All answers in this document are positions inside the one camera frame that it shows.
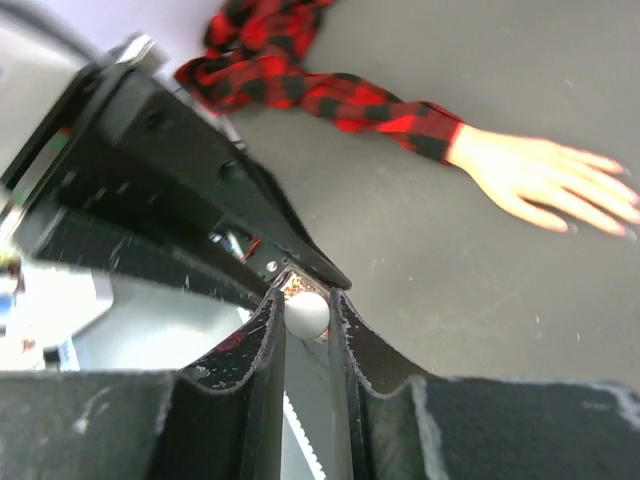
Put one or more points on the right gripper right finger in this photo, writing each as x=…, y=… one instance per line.
x=394, y=420

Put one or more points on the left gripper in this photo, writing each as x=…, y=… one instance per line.
x=123, y=177

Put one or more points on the white nail polish cap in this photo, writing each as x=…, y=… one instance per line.
x=306, y=315

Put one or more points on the mannequin hand with long nails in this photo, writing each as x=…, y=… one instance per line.
x=523, y=176

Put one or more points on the white cable duct strip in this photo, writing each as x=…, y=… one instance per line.
x=295, y=426

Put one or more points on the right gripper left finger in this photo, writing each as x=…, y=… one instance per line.
x=218, y=418

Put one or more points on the red black plaid sleeve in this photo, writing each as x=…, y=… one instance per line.
x=254, y=52

